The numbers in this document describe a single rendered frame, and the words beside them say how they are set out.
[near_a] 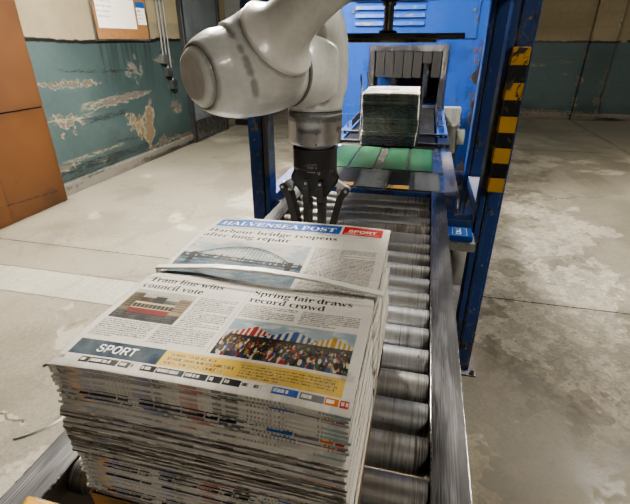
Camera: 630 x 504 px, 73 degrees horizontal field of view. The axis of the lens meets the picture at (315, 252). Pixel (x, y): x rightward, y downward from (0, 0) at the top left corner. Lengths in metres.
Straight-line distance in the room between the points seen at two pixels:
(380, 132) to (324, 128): 1.64
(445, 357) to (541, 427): 1.15
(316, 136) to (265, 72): 0.19
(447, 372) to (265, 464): 0.42
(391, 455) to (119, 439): 0.35
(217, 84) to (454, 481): 0.56
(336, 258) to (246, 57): 0.27
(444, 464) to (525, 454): 1.18
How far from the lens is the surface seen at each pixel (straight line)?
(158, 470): 0.49
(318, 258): 0.57
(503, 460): 1.76
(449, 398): 0.72
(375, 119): 2.33
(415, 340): 0.84
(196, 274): 0.55
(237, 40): 0.56
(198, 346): 0.43
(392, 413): 0.69
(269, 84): 0.56
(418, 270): 1.06
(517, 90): 1.54
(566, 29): 9.29
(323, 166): 0.72
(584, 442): 1.94
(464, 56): 3.88
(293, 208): 0.78
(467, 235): 1.46
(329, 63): 0.68
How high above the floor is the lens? 1.29
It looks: 26 degrees down
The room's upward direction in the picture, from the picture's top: straight up
